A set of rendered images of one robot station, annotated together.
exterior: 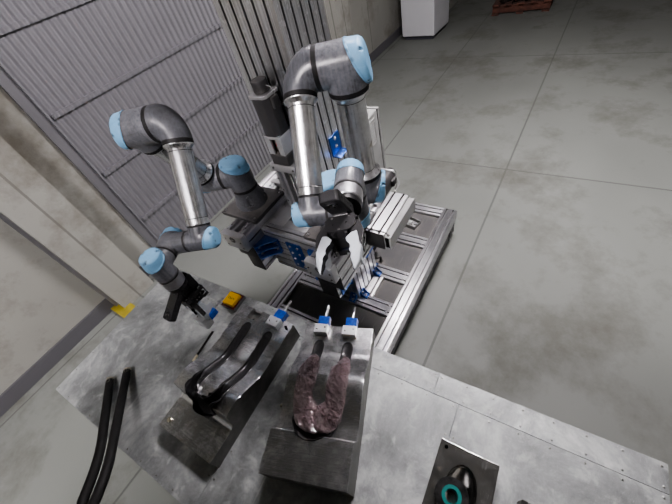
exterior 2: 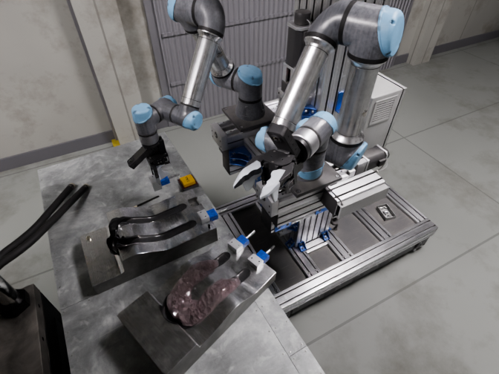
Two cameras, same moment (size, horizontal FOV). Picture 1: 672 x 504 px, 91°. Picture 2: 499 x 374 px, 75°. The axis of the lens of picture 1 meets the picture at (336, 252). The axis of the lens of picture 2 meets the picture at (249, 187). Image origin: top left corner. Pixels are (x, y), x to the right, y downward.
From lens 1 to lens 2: 0.16 m
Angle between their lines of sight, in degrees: 13
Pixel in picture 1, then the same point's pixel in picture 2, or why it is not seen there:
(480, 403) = not seen: outside the picture
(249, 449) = (125, 297)
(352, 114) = (358, 78)
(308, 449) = (160, 325)
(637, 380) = not seen: outside the picture
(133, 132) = (183, 9)
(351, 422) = (206, 329)
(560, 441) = not seen: outside the picture
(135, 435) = (62, 234)
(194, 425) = (100, 253)
